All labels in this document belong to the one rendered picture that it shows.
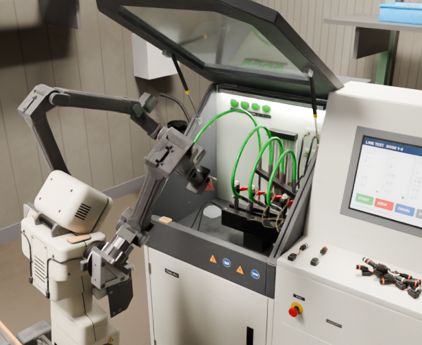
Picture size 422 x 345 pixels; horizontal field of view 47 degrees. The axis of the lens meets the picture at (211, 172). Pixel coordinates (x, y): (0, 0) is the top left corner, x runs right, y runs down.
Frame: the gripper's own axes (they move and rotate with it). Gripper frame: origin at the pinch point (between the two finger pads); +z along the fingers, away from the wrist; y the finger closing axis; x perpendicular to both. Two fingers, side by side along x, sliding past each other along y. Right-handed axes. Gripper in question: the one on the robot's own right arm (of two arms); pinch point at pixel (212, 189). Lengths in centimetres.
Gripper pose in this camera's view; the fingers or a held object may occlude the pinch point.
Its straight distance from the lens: 189.6
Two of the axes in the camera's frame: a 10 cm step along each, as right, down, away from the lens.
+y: 5.2, -8.5, 1.1
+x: -6.4, -3.0, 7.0
